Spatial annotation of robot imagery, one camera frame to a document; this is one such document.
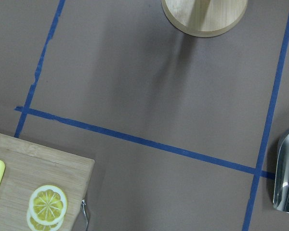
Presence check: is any wooden mug tree stand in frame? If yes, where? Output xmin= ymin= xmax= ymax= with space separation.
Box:
xmin=161 ymin=0 xmax=248 ymax=38

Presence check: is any bamboo cutting board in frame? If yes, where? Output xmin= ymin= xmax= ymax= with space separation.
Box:
xmin=0 ymin=134 xmax=94 ymax=231

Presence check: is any top lemon slice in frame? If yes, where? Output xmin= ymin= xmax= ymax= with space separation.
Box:
xmin=28 ymin=185 xmax=68 ymax=225

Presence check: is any lower stacked lemon slice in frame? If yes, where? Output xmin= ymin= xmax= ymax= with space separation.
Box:
xmin=26 ymin=209 xmax=64 ymax=231

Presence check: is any metal scoop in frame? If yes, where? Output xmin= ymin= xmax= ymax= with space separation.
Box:
xmin=273 ymin=129 xmax=289 ymax=213

